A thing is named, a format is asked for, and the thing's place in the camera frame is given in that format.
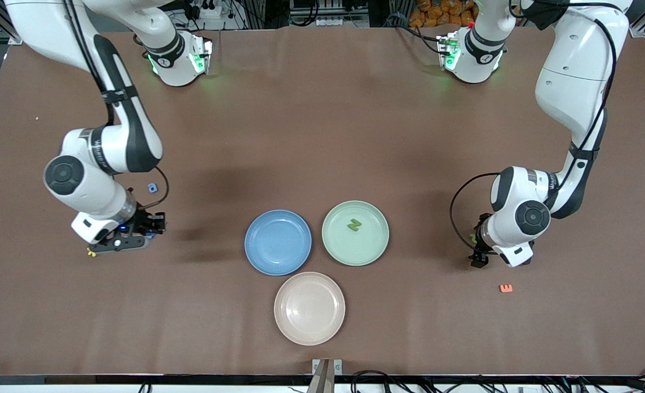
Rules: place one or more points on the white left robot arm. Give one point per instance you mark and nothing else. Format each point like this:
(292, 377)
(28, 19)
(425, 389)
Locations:
(573, 82)

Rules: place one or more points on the pile of orange objects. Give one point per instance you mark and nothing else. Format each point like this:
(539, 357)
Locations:
(437, 15)

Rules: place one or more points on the brown table cover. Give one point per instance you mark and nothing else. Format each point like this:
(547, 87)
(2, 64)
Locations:
(322, 136)

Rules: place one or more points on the orange foam letter E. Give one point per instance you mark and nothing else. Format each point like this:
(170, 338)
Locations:
(510, 288)

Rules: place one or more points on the silver metal bracket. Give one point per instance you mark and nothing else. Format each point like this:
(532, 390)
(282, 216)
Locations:
(338, 367)

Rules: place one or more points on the tan wedge post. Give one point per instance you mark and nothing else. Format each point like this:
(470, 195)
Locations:
(322, 379)

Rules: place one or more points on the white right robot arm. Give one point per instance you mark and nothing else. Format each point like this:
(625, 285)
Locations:
(131, 136)

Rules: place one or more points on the blue foam letter a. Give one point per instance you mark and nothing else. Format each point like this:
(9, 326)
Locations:
(156, 189)

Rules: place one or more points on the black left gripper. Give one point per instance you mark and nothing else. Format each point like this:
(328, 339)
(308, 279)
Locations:
(479, 252)

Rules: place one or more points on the green foam letter Z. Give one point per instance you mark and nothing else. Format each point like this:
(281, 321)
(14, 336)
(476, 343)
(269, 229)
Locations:
(354, 225)

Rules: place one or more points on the table front edge rail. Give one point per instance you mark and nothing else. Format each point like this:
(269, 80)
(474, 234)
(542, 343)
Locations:
(191, 379)

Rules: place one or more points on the long white power strip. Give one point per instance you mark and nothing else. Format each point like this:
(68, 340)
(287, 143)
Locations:
(350, 23)

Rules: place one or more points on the white power strip with plugs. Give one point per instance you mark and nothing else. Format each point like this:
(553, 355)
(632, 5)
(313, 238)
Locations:
(216, 15)

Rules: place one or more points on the beige plate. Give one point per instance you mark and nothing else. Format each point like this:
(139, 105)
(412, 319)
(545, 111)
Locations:
(309, 308)

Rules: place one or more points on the blue plate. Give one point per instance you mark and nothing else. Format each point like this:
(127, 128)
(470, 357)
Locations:
(278, 262)

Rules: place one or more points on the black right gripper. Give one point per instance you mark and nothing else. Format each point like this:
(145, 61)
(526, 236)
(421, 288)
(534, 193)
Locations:
(147, 222)

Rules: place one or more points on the green plate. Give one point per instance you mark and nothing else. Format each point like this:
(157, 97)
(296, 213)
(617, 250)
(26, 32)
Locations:
(355, 254)

